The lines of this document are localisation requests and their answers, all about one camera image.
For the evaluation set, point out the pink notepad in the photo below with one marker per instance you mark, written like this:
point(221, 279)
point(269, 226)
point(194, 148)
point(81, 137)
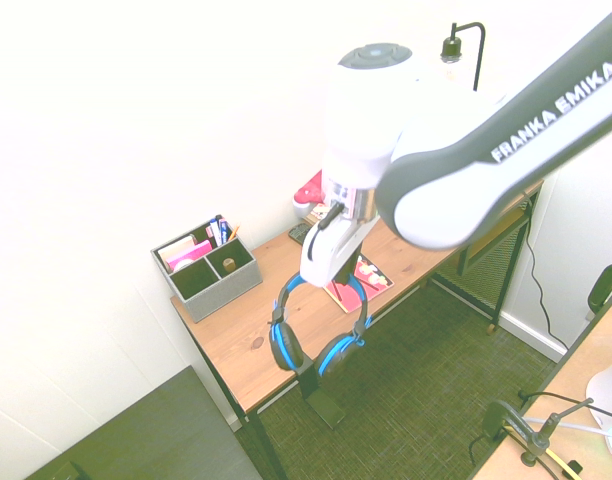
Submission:
point(188, 252)

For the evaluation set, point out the black calculator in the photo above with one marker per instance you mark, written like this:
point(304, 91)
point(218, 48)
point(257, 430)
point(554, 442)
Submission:
point(298, 232)

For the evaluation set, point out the grey fabric desk organizer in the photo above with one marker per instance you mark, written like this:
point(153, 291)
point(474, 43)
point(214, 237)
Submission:
point(226, 290)

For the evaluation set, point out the pink book with stickers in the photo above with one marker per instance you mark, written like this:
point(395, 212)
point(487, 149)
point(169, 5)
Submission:
point(376, 280)

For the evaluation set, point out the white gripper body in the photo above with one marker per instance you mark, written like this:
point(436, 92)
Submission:
point(326, 250)

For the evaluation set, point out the black desk lamp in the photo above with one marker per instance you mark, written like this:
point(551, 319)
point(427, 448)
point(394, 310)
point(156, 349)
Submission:
point(478, 40)

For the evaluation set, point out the blue and black headphones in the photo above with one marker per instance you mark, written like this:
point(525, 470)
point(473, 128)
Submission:
point(286, 345)

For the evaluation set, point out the beige notepad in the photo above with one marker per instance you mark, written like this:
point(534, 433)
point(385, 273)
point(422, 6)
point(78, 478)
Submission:
point(176, 248)

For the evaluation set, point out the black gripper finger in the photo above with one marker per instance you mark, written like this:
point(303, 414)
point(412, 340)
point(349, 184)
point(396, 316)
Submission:
point(348, 270)

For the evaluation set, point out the white tape roll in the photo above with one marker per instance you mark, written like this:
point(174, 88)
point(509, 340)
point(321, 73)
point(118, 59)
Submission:
point(185, 265)

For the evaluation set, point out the wooden desk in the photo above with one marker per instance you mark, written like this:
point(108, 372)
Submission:
point(258, 440)

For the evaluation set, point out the white round base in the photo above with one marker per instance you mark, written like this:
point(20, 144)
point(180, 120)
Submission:
point(606, 395)

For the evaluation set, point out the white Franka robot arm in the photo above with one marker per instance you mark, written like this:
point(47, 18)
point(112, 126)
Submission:
point(436, 150)

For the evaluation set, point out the yellow strip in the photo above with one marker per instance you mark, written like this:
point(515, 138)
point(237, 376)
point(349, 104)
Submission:
point(556, 457)

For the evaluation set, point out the dark grey cabinet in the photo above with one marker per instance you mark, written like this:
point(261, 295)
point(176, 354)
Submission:
point(146, 430)

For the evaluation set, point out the orange pencil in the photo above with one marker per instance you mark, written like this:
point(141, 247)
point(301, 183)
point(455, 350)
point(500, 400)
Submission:
point(233, 234)

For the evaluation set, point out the blue marker pen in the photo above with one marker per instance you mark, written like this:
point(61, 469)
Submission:
point(218, 225)

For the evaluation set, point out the black metal headphone hanger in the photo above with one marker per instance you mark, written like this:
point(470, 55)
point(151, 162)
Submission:
point(326, 407)

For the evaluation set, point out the black table clamp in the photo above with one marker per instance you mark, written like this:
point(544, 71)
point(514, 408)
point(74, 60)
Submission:
point(501, 417)
point(603, 287)

